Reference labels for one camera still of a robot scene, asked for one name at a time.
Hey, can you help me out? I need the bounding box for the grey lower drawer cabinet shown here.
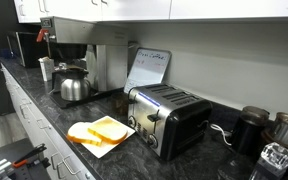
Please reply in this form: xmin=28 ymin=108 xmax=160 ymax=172
xmin=0 ymin=63 xmax=97 ymax=180

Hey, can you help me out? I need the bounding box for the wide white cabinet door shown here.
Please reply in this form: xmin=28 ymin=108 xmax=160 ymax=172
xmin=169 ymin=0 xmax=288 ymax=21

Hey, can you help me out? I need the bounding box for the narrow white cabinet door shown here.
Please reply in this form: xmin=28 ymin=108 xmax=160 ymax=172
xmin=13 ymin=0 xmax=47 ymax=25

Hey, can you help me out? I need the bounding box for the small whiteboard with writing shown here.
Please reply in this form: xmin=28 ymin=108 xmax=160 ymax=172
xmin=123 ymin=48 xmax=172 ymax=95

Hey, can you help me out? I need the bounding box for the dark glass jar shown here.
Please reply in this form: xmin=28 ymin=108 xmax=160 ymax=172
xmin=112 ymin=91 xmax=131 ymax=117

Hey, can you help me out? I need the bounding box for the silver and black toaster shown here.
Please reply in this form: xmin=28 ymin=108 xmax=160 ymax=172
xmin=127 ymin=83 xmax=214 ymax=162

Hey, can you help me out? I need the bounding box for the stainless steel coffee maker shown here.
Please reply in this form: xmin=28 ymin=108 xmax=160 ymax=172
xmin=39 ymin=15 xmax=130 ymax=110

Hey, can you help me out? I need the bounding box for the golden toasted bread slice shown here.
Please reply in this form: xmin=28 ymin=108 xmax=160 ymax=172
xmin=87 ymin=118 xmax=129 ymax=146

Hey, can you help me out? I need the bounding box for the stainless steel coffee carafe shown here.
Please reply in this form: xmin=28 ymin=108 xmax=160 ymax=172
xmin=51 ymin=66 xmax=92 ymax=102

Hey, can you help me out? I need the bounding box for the white square plate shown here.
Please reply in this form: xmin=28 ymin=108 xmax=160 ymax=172
xmin=80 ymin=115 xmax=136 ymax=160

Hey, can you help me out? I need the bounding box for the pale white bread slice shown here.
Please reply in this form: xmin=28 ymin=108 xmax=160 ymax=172
xmin=66 ymin=121 xmax=104 ymax=147

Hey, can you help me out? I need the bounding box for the black canister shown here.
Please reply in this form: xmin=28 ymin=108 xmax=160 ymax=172
xmin=230 ymin=105 xmax=271 ymax=157

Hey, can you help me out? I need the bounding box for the black microwave oven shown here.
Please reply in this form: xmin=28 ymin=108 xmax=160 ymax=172
xmin=6 ymin=31 xmax=50 ymax=69

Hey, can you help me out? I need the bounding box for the black tool with orange grip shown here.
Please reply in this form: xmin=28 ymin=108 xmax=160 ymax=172
xmin=11 ymin=143 xmax=49 ymax=169

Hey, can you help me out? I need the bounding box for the small blue object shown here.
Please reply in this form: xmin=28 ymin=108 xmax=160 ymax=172
xmin=0 ymin=48 xmax=13 ymax=61

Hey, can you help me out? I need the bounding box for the black work cart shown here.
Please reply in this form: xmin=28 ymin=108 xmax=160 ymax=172
xmin=0 ymin=138 xmax=52 ymax=180

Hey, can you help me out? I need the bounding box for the white power cable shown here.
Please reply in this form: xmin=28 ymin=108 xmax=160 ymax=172
xmin=209 ymin=123 xmax=234 ymax=147

